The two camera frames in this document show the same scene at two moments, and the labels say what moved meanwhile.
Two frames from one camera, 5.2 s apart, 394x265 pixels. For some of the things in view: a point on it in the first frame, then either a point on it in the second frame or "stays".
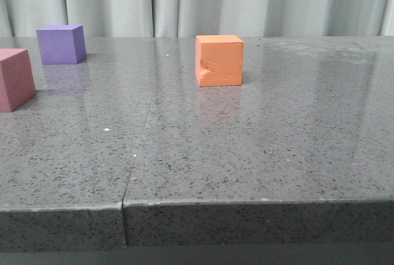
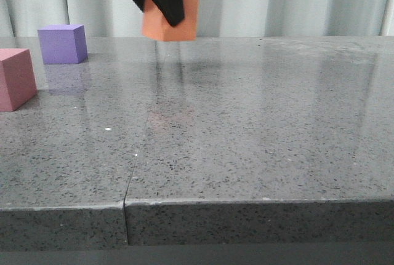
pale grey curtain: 199,3 stays
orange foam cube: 219,60 to 156,26
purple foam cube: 61,44 stays
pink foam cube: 16,81 stays
